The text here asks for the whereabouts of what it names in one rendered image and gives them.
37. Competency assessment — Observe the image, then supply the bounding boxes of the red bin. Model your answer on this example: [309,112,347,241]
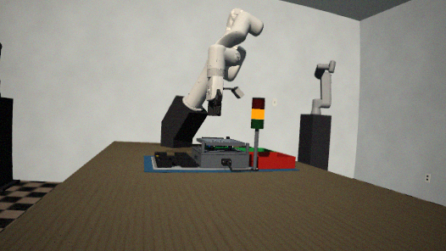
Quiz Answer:
[249,152,296,170]

